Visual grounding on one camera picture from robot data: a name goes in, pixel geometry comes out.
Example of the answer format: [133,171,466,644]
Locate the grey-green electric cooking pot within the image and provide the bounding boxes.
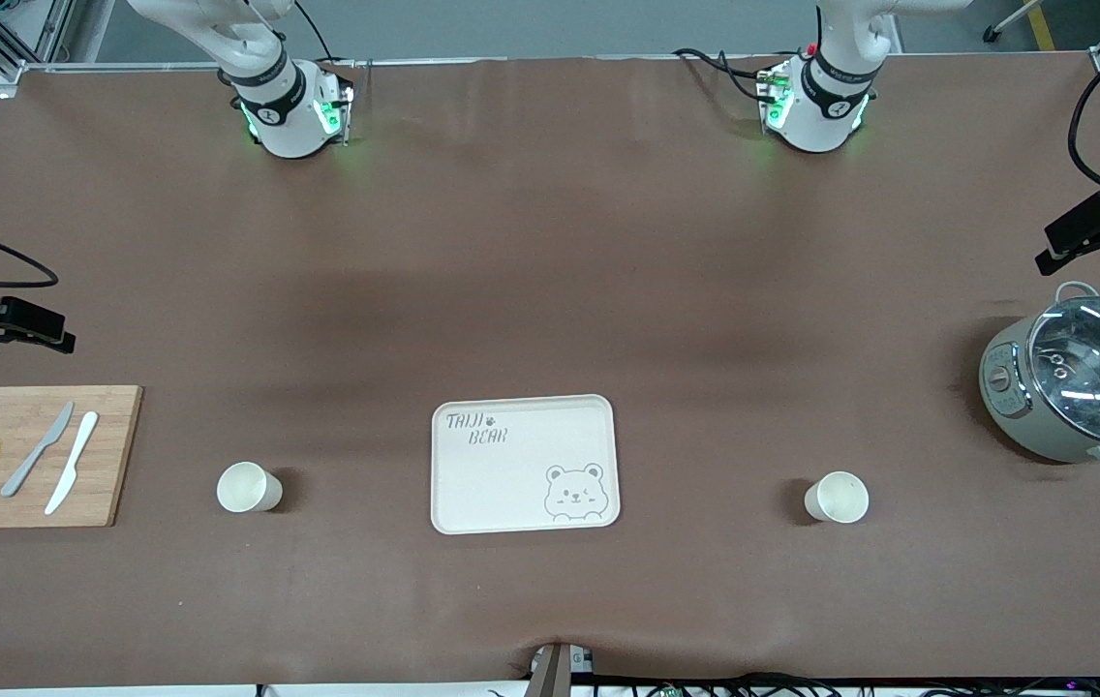
[979,281,1100,475]

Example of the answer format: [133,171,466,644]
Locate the white plastic knife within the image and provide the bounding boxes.
[45,411,100,516]

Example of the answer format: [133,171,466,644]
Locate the wooden cutting board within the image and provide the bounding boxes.
[0,385,143,529]

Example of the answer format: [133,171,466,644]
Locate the white wheeled stand leg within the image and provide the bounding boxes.
[984,0,1047,44]

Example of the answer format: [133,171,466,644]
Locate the glass pot lid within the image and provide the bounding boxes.
[1027,295,1100,448]

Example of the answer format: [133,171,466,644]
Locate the grey plastic knife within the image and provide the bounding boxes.
[0,402,76,499]

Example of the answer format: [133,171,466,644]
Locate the black left base cable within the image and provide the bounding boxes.
[673,46,776,104]

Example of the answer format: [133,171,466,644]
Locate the black base cable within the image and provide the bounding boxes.
[292,0,338,65]
[673,46,776,104]

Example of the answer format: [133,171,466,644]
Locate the black right base cable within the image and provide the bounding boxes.
[292,0,338,65]

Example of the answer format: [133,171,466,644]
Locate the brown table mat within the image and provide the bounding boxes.
[0,53,1100,690]

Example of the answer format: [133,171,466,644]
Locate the table edge bracket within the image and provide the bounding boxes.
[523,641,597,697]

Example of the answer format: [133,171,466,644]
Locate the white IKEA cup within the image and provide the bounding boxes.
[804,470,871,525]
[216,461,284,514]

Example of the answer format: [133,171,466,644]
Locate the beige bear print tray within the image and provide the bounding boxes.
[430,394,622,535]

